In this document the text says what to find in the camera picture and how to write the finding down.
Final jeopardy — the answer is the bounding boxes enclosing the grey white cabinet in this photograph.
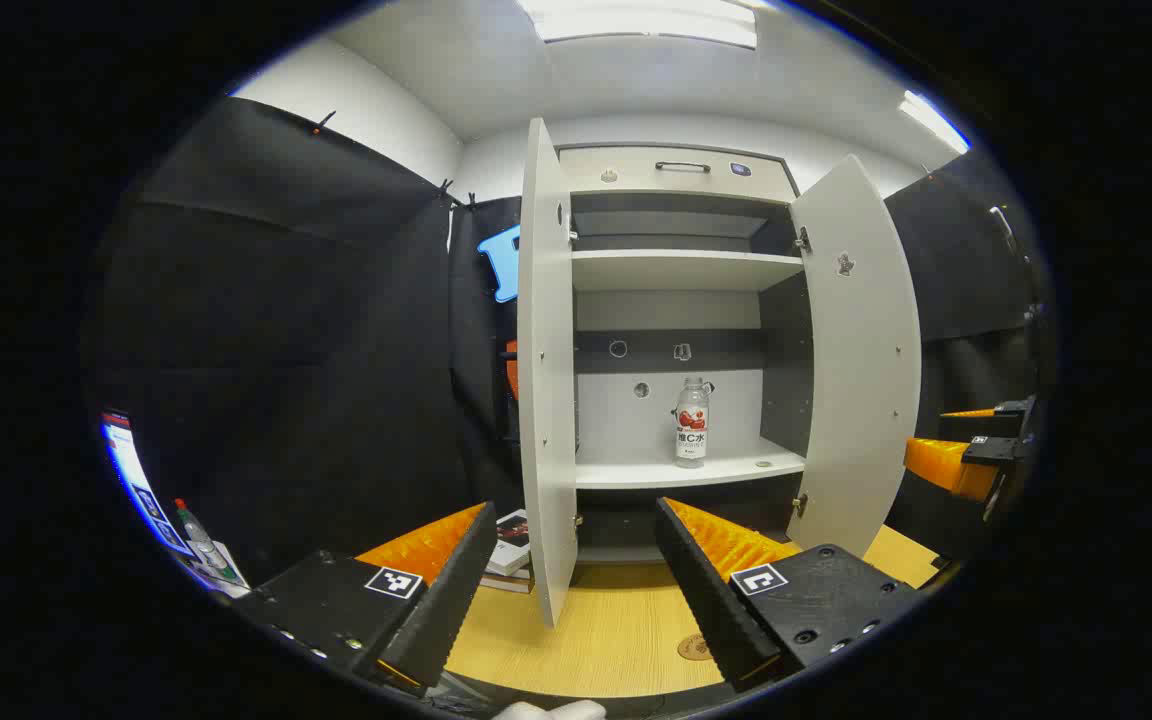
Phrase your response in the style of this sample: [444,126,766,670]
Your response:
[554,142,817,566]

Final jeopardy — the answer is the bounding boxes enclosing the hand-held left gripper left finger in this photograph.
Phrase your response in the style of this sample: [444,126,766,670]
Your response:
[233,502,499,698]

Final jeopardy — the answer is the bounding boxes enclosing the black backdrop cloth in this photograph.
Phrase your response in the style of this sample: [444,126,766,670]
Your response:
[86,97,1049,586]

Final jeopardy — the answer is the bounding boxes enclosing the cabinet drawer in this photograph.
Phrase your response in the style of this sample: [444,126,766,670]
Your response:
[558,146,799,199]

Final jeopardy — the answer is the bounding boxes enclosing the white book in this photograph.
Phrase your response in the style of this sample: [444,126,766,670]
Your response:
[484,509,534,577]

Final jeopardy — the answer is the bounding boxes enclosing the clear bottle red white label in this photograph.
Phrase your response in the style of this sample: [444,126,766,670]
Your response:
[675,377,710,469]

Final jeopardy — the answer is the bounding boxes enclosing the small bottle red cap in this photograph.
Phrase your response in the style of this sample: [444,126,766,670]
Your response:
[174,498,237,581]

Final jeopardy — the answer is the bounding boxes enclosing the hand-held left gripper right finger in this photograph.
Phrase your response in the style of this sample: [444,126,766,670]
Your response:
[654,496,927,693]

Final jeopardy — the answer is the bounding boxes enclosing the white cabinet door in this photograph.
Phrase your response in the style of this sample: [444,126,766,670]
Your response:
[517,118,579,629]
[788,155,923,559]

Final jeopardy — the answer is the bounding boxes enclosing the ceiling light panel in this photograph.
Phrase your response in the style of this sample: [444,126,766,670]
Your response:
[516,0,759,49]
[901,90,970,154]

